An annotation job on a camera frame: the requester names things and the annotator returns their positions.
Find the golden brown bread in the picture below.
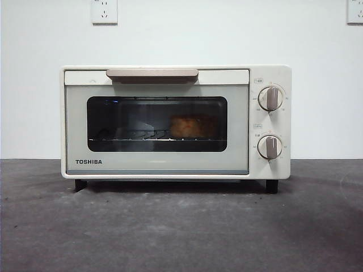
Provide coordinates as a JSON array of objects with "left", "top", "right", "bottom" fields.
[{"left": 169, "top": 113, "right": 219, "bottom": 139}]

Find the glass oven door with handle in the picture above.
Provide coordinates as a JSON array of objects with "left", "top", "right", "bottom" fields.
[{"left": 64, "top": 68, "right": 250, "bottom": 175}]

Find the cream oven control knob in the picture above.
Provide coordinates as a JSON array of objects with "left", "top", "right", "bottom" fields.
[
  {"left": 258, "top": 86, "right": 285, "bottom": 112},
  {"left": 257, "top": 134, "right": 283, "bottom": 159}
]

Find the cream Toshiba toaster oven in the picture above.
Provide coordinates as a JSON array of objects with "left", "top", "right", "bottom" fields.
[{"left": 59, "top": 64, "right": 292, "bottom": 194}]

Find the metal wire oven rack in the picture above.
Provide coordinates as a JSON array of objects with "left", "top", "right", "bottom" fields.
[{"left": 88, "top": 129, "right": 226, "bottom": 142}]

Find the white wall socket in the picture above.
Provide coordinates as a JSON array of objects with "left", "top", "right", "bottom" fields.
[
  {"left": 346, "top": 0, "right": 363, "bottom": 25},
  {"left": 91, "top": 0, "right": 118, "bottom": 24}
]

